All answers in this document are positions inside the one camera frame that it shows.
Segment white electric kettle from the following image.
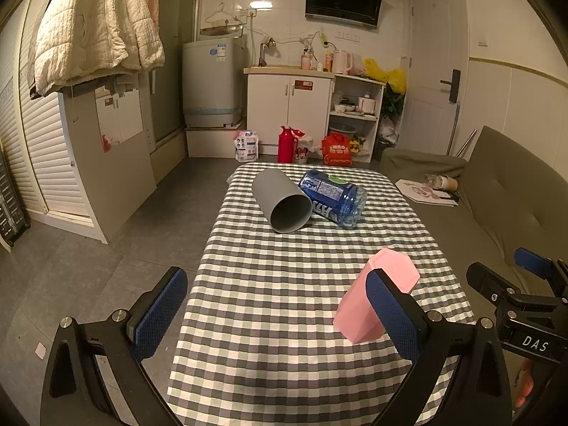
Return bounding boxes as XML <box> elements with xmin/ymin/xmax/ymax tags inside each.
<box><xmin>333</xmin><ymin>49</ymin><xmax>354</xmax><ymax>75</ymax></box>

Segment red shopping bag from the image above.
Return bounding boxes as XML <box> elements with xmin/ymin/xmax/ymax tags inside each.
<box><xmin>321</xmin><ymin>132</ymin><xmax>354</xmax><ymax>167</ymax></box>

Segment white washing machine base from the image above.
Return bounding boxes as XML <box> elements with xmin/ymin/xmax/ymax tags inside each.
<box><xmin>185</xmin><ymin>120</ymin><xmax>247</xmax><ymax>158</ymax></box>

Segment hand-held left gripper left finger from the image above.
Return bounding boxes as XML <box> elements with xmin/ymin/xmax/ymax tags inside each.
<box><xmin>41</xmin><ymin>266</ymin><xmax>189</xmax><ymax>426</ymax></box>

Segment white printed packet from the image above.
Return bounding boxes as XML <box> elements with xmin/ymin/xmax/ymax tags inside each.
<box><xmin>234</xmin><ymin>131</ymin><xmax>261</xmax><ymax>162</ymax></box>

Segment metal faucet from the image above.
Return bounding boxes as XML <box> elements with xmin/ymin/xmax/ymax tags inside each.
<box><xmin>258</xmin><ymin>38</ymin><xmax>277</xmax><ymax>67</ymax></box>

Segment white louvered cabinet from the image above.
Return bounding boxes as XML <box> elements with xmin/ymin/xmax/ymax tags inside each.
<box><xmin>0</xmin><ymin>0</ymin><xmax>157</xmax><ymax>245</ymax></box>

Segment pink cup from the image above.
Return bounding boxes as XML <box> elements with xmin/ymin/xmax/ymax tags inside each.
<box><xmin>333</xmin><ymin>248</ymin><xmax>420</xmax><ymax>344</ymax></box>

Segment white open shelf unit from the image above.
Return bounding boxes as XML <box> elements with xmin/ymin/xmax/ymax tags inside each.
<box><xmin>327</xmin><ymin>73</ymin><xmax>388</xmax><ymax>163</ymax></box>

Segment yellow plastic bag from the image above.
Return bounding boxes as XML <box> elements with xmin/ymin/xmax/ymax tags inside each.
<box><xmin>364</xmin><ymin>58</ymin><xmax>408</xmax><ymax>95</ymax></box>

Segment grey cup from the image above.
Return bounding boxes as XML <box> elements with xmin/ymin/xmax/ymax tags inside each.
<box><xmin>252</xmin><ymin>169</ymin><xmax>312</xmax><ymax>234</ymax></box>

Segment metal poles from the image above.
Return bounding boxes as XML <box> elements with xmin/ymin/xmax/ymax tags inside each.
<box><xmin>446</xmin><ymin>102</ymin><xmax>478</xmax><ymax>159</ymax></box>

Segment checkered tablecloth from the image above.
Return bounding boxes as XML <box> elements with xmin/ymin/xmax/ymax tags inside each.
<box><xmin>166</xmin><ymin>162</ymin><xmax>477</xmax><ymax>426</ymax></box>

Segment white door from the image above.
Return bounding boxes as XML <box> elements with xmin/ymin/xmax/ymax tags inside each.
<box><xmin>398</xmin><ymin>0</ymin><xmax>471</xmax><ymax>157</ymax></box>

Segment blue water bottle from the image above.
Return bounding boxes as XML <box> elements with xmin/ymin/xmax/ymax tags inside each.
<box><xmin>298</xmin><ymin>169</ymin><xmax>367</xmax><ymax>228</ymax></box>

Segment red thermos flask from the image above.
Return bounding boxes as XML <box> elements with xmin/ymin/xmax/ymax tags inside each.
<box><xmin>278</xmin><ymin>125</ymin><xmax>296</xmax><ymax>163</ymax></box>

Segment green leafy plant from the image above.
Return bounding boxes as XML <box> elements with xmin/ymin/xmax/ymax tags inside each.
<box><xmin>382</xmin><ymin>82</ymin><xmax>405</xmax><ymax>121</ymax></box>

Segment person's right hand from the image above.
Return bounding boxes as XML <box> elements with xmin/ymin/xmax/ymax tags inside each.
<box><xmin>515</xmin><ymin>357</ymin><xmax>536</xmax><ymax>409</ymax></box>

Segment olive green sofa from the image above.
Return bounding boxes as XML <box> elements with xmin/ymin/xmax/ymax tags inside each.
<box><xmin>379</xmin><ymin>125</ymin><xmax>568</xmax><ymax>320</ymax></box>

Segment white sink cabinet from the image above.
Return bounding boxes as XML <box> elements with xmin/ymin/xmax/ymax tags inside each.
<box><xmin>244</xmin><ymin>66</ymin><xmax>335</xmax><ymax>146</ymax></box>

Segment black door handle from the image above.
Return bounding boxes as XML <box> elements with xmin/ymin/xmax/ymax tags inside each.
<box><xmin>440</xmin><ymin>70</ymin><xmax>461</xmax><ymax>104</ymax></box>

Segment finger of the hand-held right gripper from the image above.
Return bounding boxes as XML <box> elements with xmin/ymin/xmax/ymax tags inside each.
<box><xmin>514</xmin><ymin>247</ymin><xmax>568</xmax><ymax>299</ymax></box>
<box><xmin>466</xmin><ymin>262</ymin><xmax>523</xmax><ymax>316</ymax></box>

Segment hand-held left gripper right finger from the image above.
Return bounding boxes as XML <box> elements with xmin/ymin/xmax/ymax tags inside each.
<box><xmin>365</xmin><ymin>268</ymin><xmax>513</xmax><ymax>426</ymax></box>

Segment white washing machine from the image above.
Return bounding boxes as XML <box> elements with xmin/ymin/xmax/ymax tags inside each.
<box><xmin>182</xmin><ymin>38</ymin><xmax>245</xmax><ymax>129</ymax></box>

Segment white paper poster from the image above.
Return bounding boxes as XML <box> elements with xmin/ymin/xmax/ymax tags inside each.
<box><xmin>95</xmin><ymin>84</ymin><xmax>143</xmax><ymax>154</ymax></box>

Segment white quilted jacket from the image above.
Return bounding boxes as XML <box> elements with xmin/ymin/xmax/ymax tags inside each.
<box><xmin>33</xmin><ymin>0</ymin><xmax>166</xmax><ymax>97</ymax></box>

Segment black ribbed case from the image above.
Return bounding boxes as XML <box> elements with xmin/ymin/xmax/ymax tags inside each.
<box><xmin>0</xmin><ymin>155</ymin><xmax>32</xmax><ymax>249</ymax></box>

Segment wire clothes hanger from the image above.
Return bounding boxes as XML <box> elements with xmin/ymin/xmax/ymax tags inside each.
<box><xmin>204</xmin><ymin>2</ymin><xmax>242</xmax><ymax>26</ymax></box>

